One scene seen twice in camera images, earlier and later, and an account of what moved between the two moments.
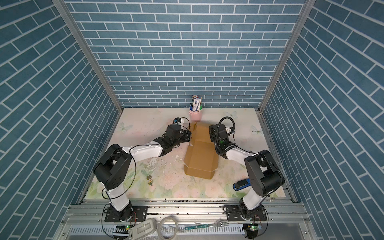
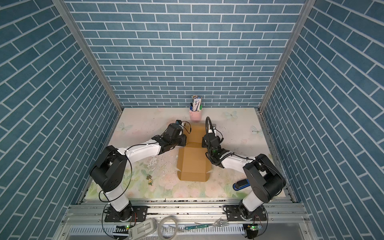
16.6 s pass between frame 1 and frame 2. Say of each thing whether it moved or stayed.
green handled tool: stayed
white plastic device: stayed
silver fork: stayed
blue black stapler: stayed
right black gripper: moved
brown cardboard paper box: moved
